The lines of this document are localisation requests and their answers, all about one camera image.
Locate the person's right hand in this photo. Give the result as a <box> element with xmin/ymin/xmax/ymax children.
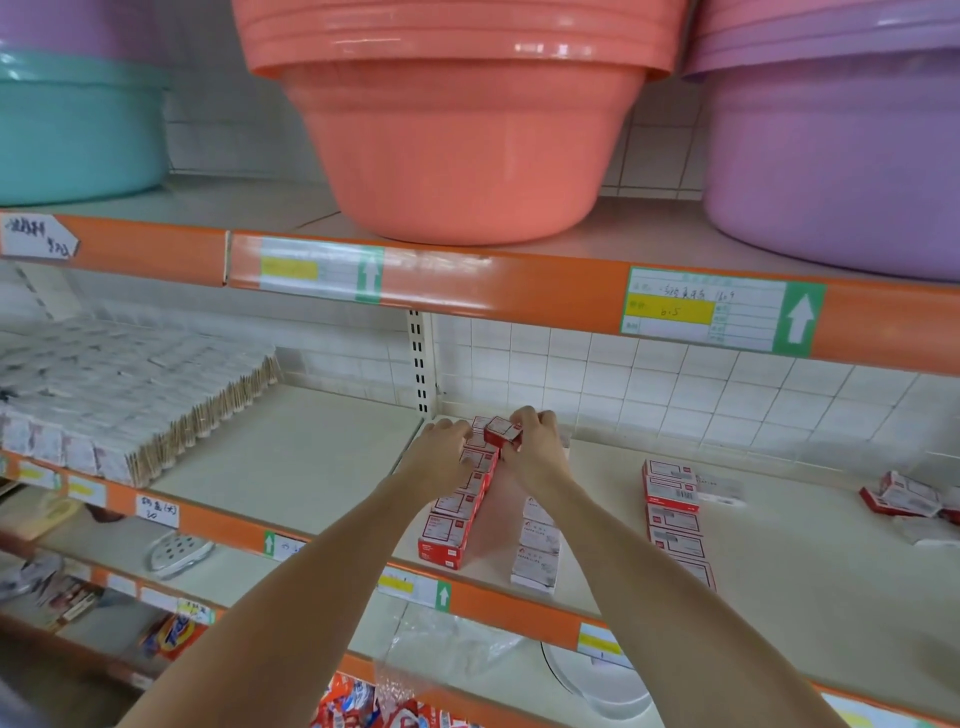
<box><xmin>507</xmin><ymin>408</ymin><xmax>575</xmax><ymax>497</ymax></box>

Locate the person's left hand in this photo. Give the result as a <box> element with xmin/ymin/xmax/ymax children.
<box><xmin>393</xmin><ymin>417</ymin><xmax>479</xmax><ymax>504</ymax></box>

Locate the white shelf with orange edges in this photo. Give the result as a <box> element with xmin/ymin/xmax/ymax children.
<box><xmin>0</xmin><ymin>172</ymin><xmax>960</xmax><ymax>728</ymax></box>

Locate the pile of red white boxes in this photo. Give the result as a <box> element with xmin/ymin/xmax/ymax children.
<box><xmin>858</xmin><ymin>469</ymin><xmax>960</xmax><ymax>527</ymax></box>

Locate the person's right forearm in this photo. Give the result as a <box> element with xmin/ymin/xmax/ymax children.
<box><xmin>525</xmin><ymin>472</ymin><xmax>849</xmax><ymax>728</ymax></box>

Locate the person's left forearm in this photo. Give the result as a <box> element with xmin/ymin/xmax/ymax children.
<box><xmin>120</xmin><ymin>480</ymin><xmax>437</xmax><ymax>728</ymax></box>

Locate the white perforated shelf upright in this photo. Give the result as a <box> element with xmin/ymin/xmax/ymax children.
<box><xmin>408</xmin><ymin>307</ymin><xmax>444</xmax><ymax>422</ymax></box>

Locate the clear plastic bag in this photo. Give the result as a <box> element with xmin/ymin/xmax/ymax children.
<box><xmin>382</xmin><ymin>600</ymin><xmax>527</xmax><ymax>677</ymax></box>

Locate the large label with green arrow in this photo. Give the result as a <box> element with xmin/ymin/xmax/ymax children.
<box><xmin>621</xmin><ymin>267</ymin><xmax>827</xmax><ymax>359</ymax></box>
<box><xmin>258</xmin><ymin>237</ymin><xmax>387</xmax><ymax>306</ymax></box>

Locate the pile of small colourful packets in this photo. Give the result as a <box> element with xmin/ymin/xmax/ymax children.
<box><xmin>142</xmin><ymin>607</ymin><xmax>482</xmax><ymax>728</ymax></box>

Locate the white handwritten label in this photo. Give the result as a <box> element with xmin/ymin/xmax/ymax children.
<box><xmin>0</xmin><ymin>213</ymin><xmax>80</xmax><ymax>261</ymax></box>
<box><xmin>135</xmin><ymin>495</ymin><xmax>182</xmax><ymax>530</ymax></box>

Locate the row of beige bundles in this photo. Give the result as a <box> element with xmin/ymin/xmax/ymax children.
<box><xmin>0</xmin><ymin>318</ymin><xmax>284</xmax><ymax>489</ymax></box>

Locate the orange plastic basin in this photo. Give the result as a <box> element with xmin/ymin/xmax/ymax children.
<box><xmin>229</xmin><ymin>0</ymin><xmax>692</xmax><ymax>246</ymax></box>

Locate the purple plastic basin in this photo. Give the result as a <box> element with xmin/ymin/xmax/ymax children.
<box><xmin>690</xmin><ymin>0</ymin><xmax>960</xmax><ymax>282</ymax></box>
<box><xmin>0</xmin><ymin>0</ymin><xmax>164</xmax><ymax>65</ymax></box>

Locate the teal plastic basin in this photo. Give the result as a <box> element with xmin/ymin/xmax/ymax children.
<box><xmin>0</xmin><ymin>48</ymin><xmax>170</xmax><ymax>207</ymax></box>

